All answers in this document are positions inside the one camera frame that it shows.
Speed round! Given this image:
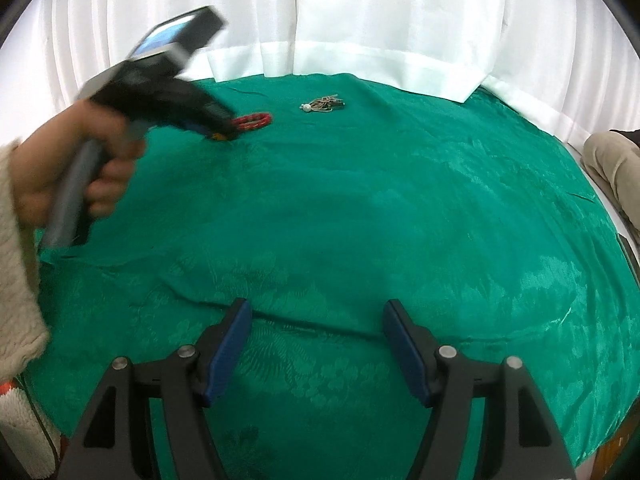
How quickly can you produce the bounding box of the fluffy beige sleeve forearm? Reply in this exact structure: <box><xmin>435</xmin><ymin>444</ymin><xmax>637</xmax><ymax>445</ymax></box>
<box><xmin>1</xmin><ymin>142</ymin><xmax>49</xmax><ymax>382</ymax></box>

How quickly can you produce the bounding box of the person's left hand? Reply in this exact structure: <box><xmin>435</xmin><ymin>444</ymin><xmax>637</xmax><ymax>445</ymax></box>
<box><xmin>10</xmin><ymin>100</ymin><xmax>145</xmax><ymax>228</ymax></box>

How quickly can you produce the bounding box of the green patterned cloth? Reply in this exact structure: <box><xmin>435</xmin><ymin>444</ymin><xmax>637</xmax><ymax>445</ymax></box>
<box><xmin>25</xmin><ymin>75</ymin><xmax>639</xmax><ymax>479</ymax></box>

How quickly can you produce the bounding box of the beige trousers leg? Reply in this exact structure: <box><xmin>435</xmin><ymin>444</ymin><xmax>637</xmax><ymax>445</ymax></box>
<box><xmin>582</xmin><ymin>131</ymin><xmax>639</xmax><ymax>242</ymax></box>

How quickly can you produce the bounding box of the white curtain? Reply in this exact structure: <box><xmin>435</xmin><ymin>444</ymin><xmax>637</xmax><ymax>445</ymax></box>
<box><xmin>1</xmin><ymin>0</ymin><xmax>639</xmax><ymax>148</ymax></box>

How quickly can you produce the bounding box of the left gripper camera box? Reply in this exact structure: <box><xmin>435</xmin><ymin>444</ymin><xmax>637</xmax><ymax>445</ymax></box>
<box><xmin>127</xmin><ymin>6</ymin><xmax>227</xmax><ymax>77</ymax></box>

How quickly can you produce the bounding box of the red braided bracelet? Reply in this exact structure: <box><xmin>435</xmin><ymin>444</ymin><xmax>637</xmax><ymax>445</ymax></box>
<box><xmin>232</xmin><ymin>110</ymin><xmax>275</xmax><ymax>132</ymax></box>

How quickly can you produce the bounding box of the grey left gripper handle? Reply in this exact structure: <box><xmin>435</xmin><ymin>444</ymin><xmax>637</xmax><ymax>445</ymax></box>
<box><xmin>41</xmin><ymin>139</ymin><xmax>111</xmax><ymax>249</ymax></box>

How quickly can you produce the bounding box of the silver pearl necklace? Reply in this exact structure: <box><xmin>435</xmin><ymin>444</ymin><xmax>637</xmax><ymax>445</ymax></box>
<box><xmin>298</xmin><ymin>93</ymin><xmax>347</xmax><ymax>114</ymax></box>

